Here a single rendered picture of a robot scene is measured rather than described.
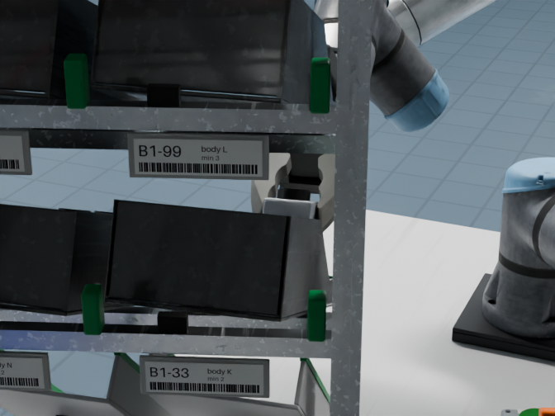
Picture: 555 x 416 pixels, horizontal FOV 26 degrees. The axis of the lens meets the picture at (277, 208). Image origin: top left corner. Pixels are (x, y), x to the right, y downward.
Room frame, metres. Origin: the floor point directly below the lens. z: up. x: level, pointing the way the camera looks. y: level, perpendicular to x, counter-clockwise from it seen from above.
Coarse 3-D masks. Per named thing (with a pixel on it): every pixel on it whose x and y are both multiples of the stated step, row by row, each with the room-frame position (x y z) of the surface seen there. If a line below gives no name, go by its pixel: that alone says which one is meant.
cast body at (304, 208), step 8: (280, 192) 0.99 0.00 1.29; (288, 192) 0.98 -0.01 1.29; (296, 192) 0.98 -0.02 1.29; (304, 192) 0.99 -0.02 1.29; (264, 200) 0.98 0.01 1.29; (272, 200) 0.97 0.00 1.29; (280, 200) 0.97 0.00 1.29; (288, 200) 0.97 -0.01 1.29; (296, 200) 0.98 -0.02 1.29; (304, 200) 0.98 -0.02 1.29; (264, 208) 0.97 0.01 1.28; (272, 208) 0.97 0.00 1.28; (280, 208) 0.97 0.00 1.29; (288, 208) 0.97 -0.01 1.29; (296, 208) 0.97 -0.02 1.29; (304, 208) 0.96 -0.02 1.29; (312, 208) 0.97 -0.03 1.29; (296, 216) 0.96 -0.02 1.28; (304, 216) 0.96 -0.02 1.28; (312, 216) 0.97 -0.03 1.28
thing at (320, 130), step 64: (0, 128) 0.88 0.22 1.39; (64, 128) 0.70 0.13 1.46; (128, 128) 0.70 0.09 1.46; (192, 128) 0.70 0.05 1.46; (256, 128) 0.70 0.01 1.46; (320, 128) 0.70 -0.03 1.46; (0, 320) 0.88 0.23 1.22; (64, 320) 0.88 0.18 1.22; (128, 320) 0.87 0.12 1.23; (192, 320) 0.87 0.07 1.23; (256, 320) 0.87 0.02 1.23
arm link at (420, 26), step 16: (400, 0) 1.40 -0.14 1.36; (416, 0) 1.40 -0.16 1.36; (432, 0) 1.40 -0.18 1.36; (448, 0) 1.40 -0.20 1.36; (464, 0) 1.41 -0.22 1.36; (480, 0) 1.42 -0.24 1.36; (400, 16) 1.38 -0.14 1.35; (416, 16) 1.39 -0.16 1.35; (432, 16) 1.39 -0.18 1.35; (448, 16) 1.40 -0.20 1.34; (464, 16) 1.42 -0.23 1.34; (416, 32) 1.39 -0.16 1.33; (432, 32) 1.40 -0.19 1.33
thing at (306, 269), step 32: (128, 224) 0.78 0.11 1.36; (160, 224) 0.78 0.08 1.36; (192, 224) 0.77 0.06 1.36; (224, 224) 0.77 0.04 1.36; (256, 224) 0.76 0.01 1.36; (288, 224) 0.76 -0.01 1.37; (320, 224) 0.87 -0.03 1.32; (128, 256) 0.77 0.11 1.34; (160, 256) 0.77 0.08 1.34; (192, 256) 0.76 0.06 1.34; (224, 256) 0.76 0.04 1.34; (256, 256) 0.75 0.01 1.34; (288, 256) 0.75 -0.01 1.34; (320, 256) 0.87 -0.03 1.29; (128, 288) 0.76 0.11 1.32; (160, 288) 0.76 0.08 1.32; (192, 288) 0.75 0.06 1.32; (224, 288) 0.75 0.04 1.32; (256, 288) 0.74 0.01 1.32; (288, 288) 0.75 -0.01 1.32; (320, 288) 0.87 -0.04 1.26
